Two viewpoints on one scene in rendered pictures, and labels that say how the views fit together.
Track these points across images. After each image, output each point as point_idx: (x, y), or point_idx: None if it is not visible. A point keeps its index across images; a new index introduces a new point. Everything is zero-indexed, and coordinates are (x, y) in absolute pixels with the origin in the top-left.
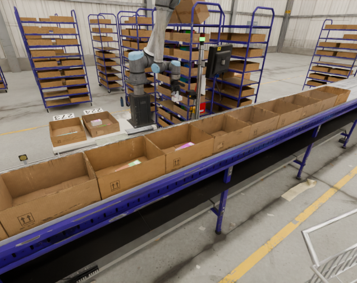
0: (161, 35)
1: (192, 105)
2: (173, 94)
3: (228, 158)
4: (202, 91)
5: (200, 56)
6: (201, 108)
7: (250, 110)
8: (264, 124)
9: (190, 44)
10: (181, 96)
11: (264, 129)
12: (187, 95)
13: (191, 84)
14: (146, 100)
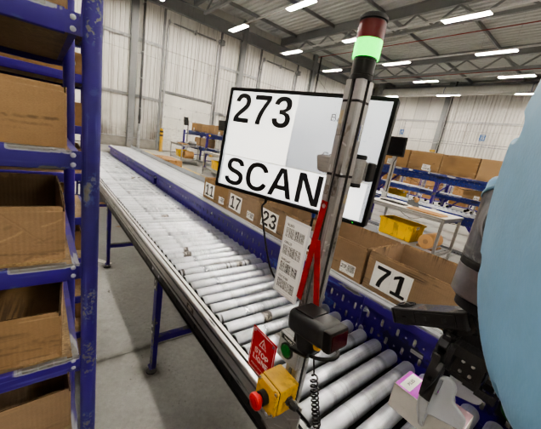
0: None
1: (75, 404)
2: (445, 411)
3: None
4: (281, 289)
5: (360, 140)
6: (263, 355)
7: (373, 263)
8: (450, 270)
9: (88, 31)
10: (412, 373)
11: (439, 278)
12: (84, 378)
13: (62, 300)
14: None
